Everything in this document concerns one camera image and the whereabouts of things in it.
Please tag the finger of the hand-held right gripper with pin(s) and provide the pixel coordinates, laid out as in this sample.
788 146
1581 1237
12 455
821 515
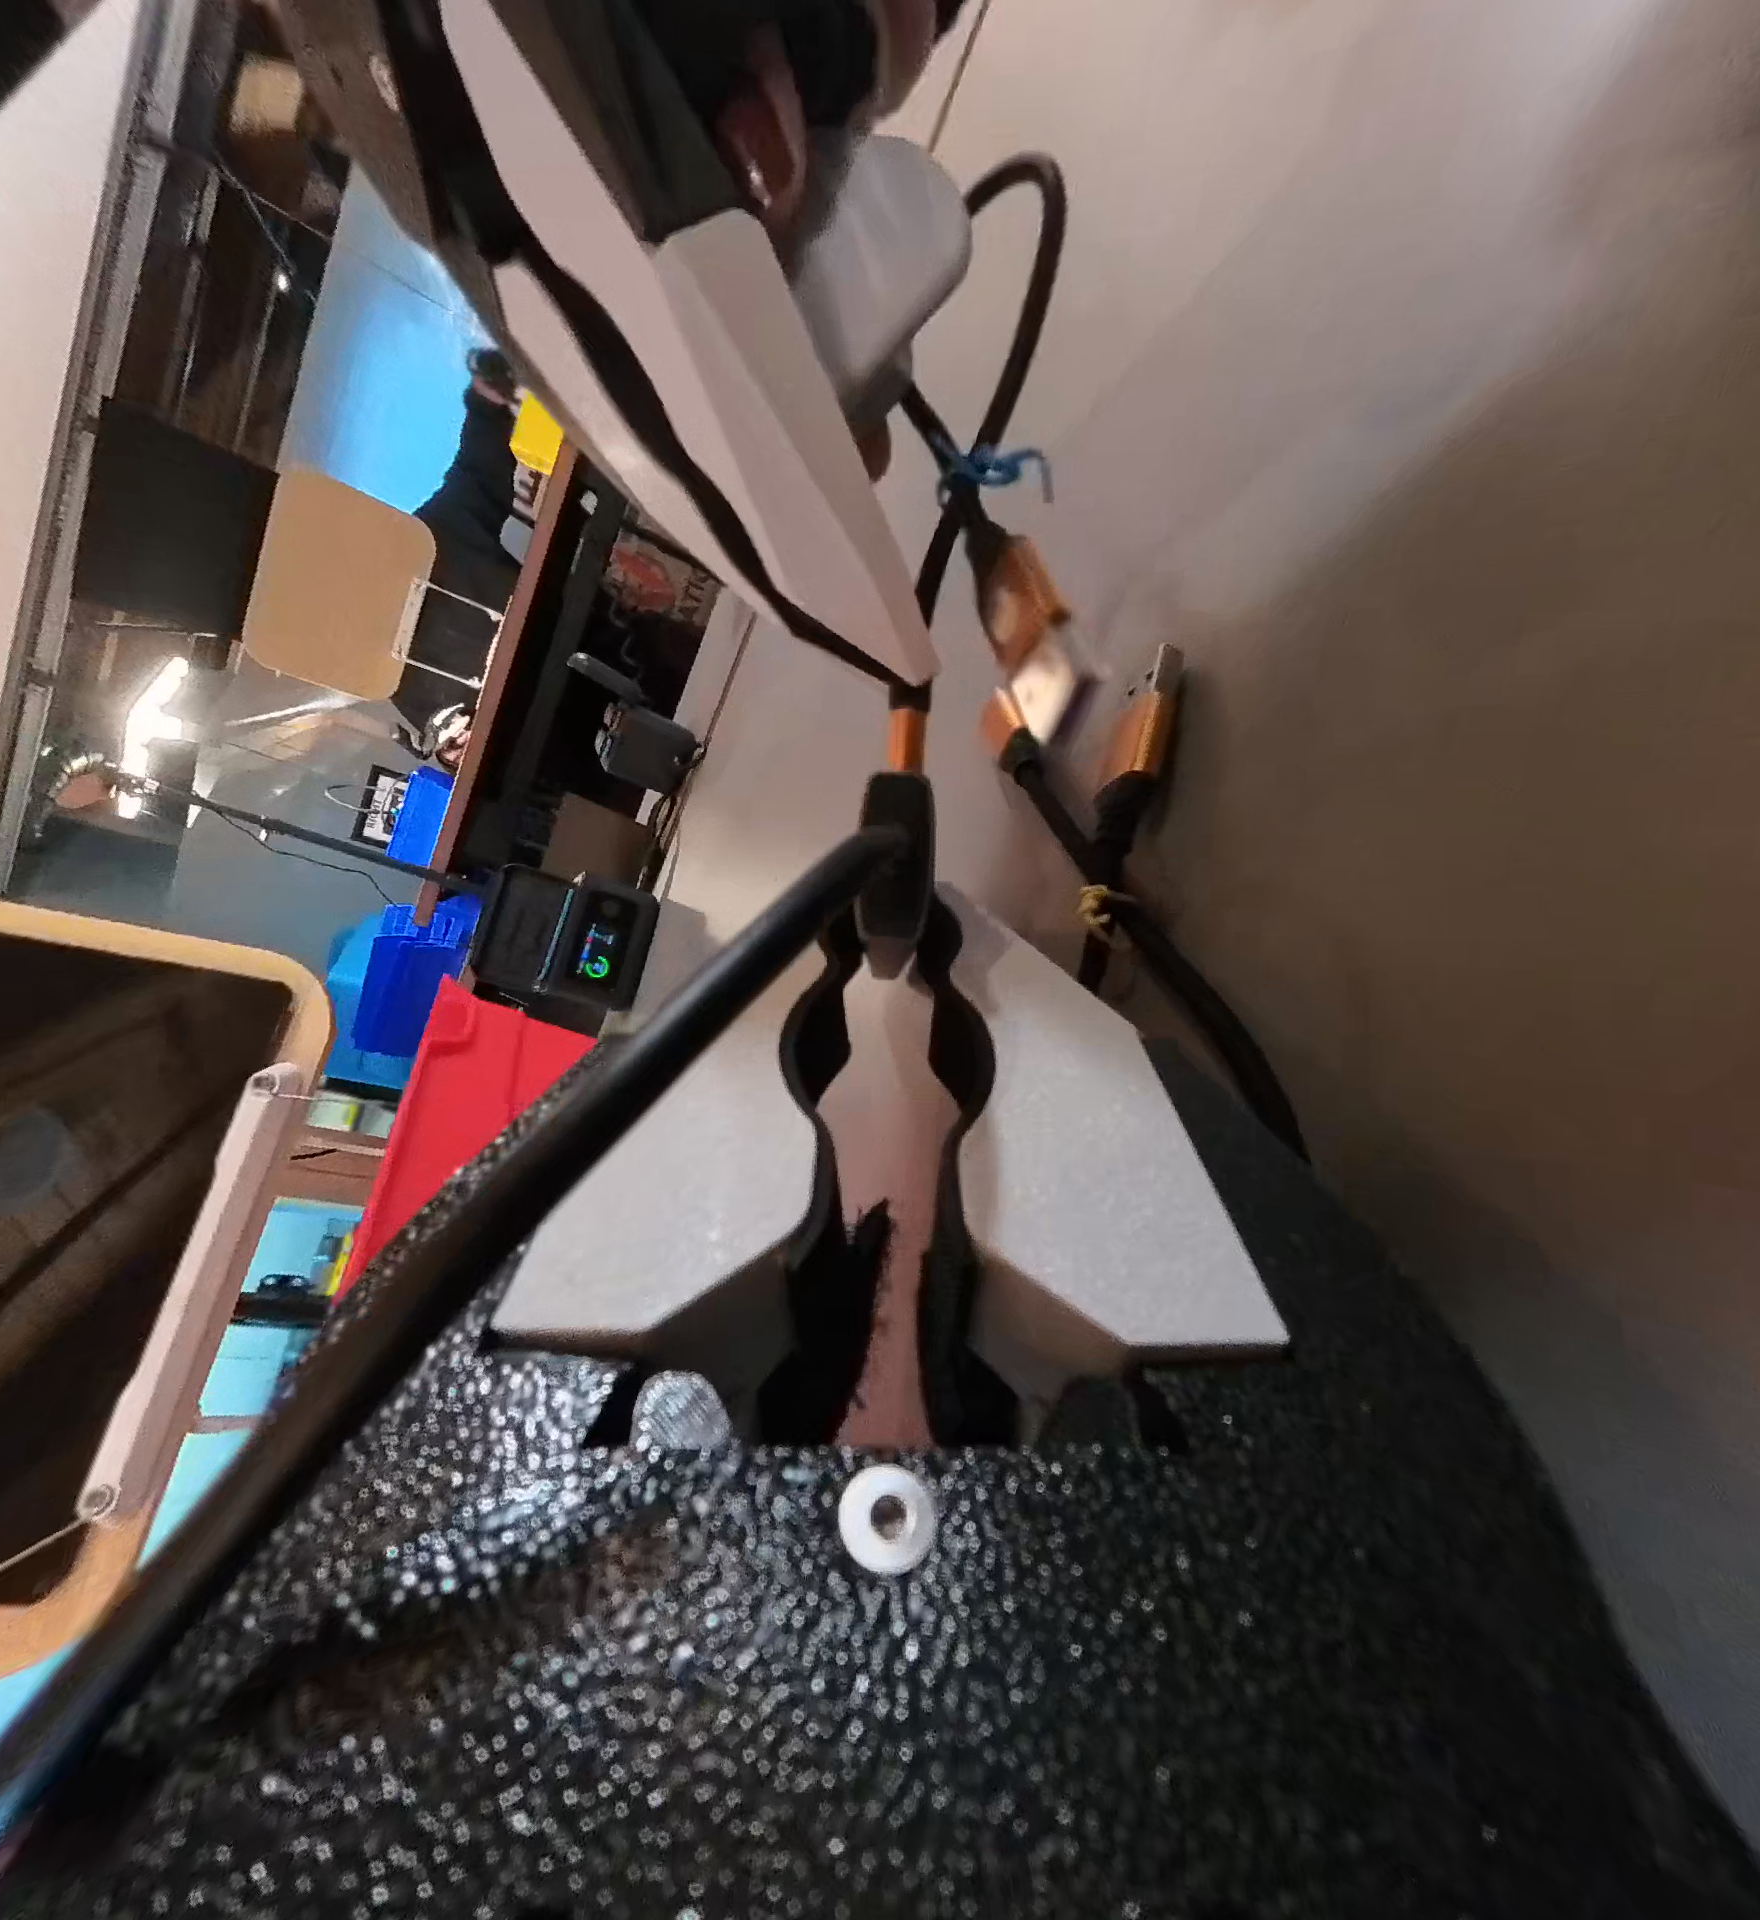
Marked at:
625 405
804 436

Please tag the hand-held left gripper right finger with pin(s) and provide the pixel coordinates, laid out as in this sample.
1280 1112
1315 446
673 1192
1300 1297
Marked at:
1106 1171

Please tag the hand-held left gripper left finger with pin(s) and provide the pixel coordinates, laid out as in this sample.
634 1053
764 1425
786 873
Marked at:
670 1200

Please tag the red plastic bin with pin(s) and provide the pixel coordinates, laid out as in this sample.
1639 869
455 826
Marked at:
482 1079

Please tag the person's right hand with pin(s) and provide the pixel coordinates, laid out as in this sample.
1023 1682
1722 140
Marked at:
910 53

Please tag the yellow plastic bin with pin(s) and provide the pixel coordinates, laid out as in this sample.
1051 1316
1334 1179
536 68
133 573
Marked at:
534 433

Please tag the blue twist tie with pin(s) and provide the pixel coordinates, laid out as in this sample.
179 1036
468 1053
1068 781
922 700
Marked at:
988 468

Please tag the yellow twist tie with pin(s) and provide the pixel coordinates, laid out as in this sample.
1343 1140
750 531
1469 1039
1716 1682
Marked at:
1099 904

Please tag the brown desk with black legs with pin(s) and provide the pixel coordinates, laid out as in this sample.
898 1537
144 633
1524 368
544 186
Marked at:
521 660

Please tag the black power station with display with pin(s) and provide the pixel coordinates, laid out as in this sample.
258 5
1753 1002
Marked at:
556 938

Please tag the wide blue plastic bin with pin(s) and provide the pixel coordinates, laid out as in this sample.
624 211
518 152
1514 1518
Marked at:
427 972

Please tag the black boxy device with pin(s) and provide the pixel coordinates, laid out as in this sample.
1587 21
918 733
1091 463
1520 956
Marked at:
647 742

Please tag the small blue plastic bin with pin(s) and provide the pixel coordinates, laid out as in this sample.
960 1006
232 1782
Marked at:
421 821

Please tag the small printed tag card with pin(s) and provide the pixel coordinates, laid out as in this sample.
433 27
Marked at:
385 807

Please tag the white overhead phone stand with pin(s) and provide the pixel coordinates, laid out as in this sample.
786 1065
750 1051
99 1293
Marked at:
199 1275

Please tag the black tripod light stand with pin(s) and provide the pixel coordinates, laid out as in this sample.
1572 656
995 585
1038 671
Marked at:
340 844

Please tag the tan framed dark panel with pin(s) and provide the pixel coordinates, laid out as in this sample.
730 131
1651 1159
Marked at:
71 1200

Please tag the black wall screen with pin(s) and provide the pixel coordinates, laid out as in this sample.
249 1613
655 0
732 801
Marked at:
159 511

